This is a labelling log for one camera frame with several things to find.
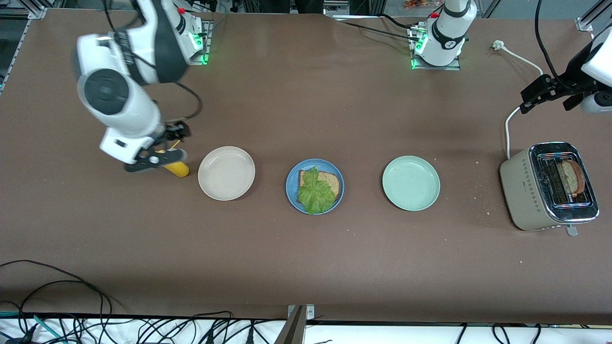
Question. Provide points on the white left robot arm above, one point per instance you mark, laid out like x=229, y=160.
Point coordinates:
x=447, y=33

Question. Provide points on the green lettuce leaf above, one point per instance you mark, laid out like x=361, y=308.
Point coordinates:
x=315, y=193

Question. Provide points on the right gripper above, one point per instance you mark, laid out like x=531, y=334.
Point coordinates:
x=175, y=131

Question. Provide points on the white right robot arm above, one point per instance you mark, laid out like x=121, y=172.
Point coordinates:
x=119, y=95

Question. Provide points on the beige round plate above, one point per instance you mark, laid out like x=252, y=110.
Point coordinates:
x=226, y=173

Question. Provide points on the beige chrome toaster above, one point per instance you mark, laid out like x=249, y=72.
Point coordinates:
x=526, y=191

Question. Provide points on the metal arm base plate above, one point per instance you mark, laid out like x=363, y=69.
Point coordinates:
x=435, y=68
x=208, y=52

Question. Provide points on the blue round plate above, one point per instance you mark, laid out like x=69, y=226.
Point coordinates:
x=290, y=184

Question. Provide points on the brown bread slice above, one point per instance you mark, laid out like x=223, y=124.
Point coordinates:
x=330, y=181
x=571, y=177

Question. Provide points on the pale green round plate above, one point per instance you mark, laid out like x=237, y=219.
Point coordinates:
x=411, y=183

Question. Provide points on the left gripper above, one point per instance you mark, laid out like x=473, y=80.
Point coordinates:
x=570, y=78

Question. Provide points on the metal table edge bracket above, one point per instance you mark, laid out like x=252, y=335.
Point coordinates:
x=294, y=329

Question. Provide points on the brown table cover sheet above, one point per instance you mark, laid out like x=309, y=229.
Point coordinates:
x=306, y=263

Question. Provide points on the aluminium frame profile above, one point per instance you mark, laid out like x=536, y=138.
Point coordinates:
x=590, y=14

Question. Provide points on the yellow squeeze sauce bottle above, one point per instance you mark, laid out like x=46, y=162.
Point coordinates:
x=179, y=169

